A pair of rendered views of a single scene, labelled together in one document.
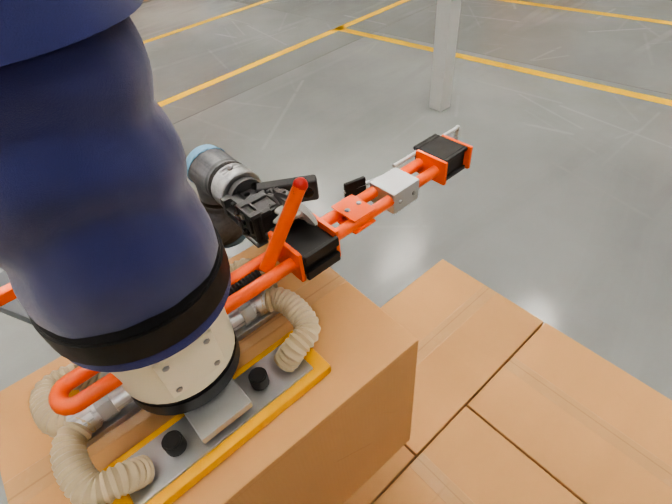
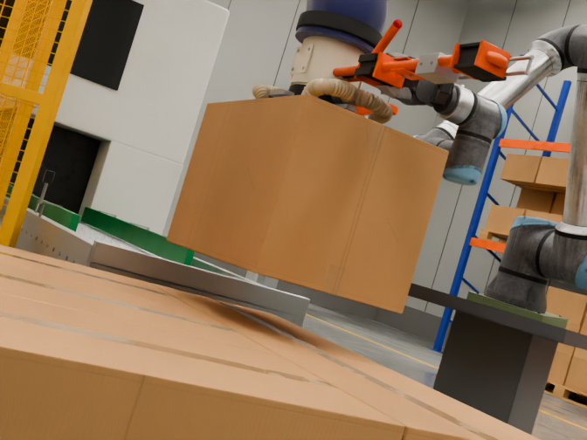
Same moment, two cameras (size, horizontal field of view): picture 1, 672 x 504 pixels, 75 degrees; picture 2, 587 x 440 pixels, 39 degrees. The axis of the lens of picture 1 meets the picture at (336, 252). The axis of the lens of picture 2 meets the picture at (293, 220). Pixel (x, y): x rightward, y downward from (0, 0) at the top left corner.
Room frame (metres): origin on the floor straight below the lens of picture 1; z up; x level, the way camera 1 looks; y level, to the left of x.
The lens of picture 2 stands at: (0.74, -1.87, 0.74)
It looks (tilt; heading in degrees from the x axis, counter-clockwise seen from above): 2 degrees up; 99
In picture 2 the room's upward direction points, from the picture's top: 17 degrees clockwise
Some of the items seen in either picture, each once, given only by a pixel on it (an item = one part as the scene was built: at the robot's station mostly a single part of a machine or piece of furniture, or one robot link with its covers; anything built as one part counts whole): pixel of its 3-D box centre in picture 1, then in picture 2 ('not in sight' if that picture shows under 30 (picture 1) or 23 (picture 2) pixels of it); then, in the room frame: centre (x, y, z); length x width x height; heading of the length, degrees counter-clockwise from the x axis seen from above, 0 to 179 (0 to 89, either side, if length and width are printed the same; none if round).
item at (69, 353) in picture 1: (133, 276); (340, 35); (0.39, 0.25, 1.31); 0.23 x 0.23 x 0.04
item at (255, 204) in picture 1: (258, 209); (425, 92); (0.65, 0.13, 1.20); 0.12 x 0.09 x 0.08; 37
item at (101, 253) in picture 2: not in sight; (206, 281); (0.18, 0.51, 0.58); 0.70 x 0.03 x 0.06; 37
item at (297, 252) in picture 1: (305, 244); (381, 71); (0.54, 0.05, 1.20); 0.10 x 0.08 x 0.06; 37
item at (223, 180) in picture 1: (237, 188); (453, 101); (0.72, 0.18, 1.20); 0.09 x 0.05 x 0.10; 127
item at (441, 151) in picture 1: (443, 159); (479, 60); (0.75, -0.23, 1.20); 0.08 x 0.07 x 0.05; 127
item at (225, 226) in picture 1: (222, 217); (463, 158); (0.78, 0.25, 1.08); 0.12 x 0.09 x 0.12; 135
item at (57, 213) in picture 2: not in sight; (22, 202); (-0.96, 1.56, 0.60); 1.60 x 0.11 x 0.09; 127
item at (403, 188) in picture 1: (394, 190); (438, 68); (0.67, -0.12, 1.19); 0.07 x 0.07 x 0.04; 37
